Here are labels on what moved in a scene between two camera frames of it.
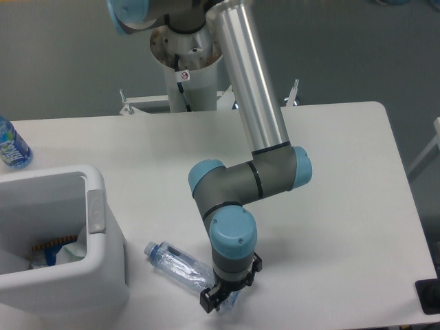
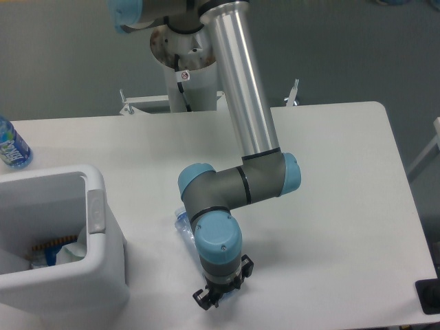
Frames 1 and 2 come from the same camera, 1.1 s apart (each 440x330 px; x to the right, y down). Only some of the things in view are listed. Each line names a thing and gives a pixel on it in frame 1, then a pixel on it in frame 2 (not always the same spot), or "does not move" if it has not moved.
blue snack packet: x=45 y=254 does not move
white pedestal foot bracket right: x=292 y=95 does not move
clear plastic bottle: x=186 y=269 to x=183 y=223
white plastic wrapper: x=73 y=251 does not move
